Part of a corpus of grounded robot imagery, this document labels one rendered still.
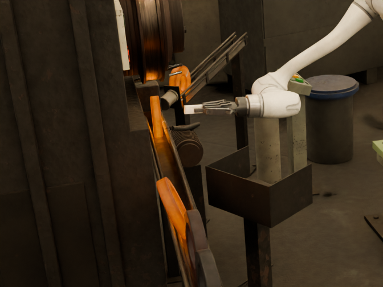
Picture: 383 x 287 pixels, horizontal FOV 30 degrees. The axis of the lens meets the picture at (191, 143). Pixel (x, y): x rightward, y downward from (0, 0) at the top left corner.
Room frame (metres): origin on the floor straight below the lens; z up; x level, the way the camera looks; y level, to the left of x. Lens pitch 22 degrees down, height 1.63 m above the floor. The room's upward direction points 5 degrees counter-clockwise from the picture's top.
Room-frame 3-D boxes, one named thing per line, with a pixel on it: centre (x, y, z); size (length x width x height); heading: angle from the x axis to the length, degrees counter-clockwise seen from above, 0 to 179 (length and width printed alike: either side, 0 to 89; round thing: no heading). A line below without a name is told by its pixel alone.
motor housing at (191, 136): (2.87, 0.03, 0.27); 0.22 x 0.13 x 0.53; 7
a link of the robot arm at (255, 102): (2.58, -0.25, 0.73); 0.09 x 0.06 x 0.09; 7
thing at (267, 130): (3.24, -0.37, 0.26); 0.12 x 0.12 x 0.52
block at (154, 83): (2.76, 0.16, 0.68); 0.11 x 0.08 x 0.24; 97
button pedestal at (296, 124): (3.30, -0.52, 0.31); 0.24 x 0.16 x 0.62; 7
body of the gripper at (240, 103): (2.57, -0.17, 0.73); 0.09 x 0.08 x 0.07; 97
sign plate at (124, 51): (2.18, 0.19, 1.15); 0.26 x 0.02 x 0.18; 7
